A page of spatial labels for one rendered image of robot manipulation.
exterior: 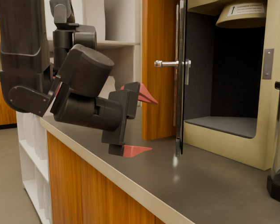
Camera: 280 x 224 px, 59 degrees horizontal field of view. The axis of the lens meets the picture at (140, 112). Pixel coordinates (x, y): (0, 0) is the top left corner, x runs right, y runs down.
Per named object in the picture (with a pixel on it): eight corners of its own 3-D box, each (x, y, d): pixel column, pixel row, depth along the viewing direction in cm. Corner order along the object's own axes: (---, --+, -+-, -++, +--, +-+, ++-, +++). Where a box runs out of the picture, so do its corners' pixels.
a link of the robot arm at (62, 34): (55, 29, 76) (50, 26, 70) (78, 30, 76) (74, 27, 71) (56, 52, 77) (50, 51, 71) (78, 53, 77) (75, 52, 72)
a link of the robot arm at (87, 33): (61, 17, 79) (54, 3, 70) (98, 18, 80) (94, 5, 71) (60, 54, 78) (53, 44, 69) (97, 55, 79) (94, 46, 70)
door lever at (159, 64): (177, 70, 64) (177, 59, 63) (178, 69, 54) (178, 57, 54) (156, 70, 64) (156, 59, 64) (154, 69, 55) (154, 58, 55)
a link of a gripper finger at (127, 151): (164, 125, 50) (126, 116, 44) (159, 161, 48) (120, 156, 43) (143, 125, 55) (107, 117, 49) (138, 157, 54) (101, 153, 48)
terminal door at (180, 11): (176, 127, 85) (180, 3, 77) (179, 159, 55) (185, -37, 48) (174, 127, 85) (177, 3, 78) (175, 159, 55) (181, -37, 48)
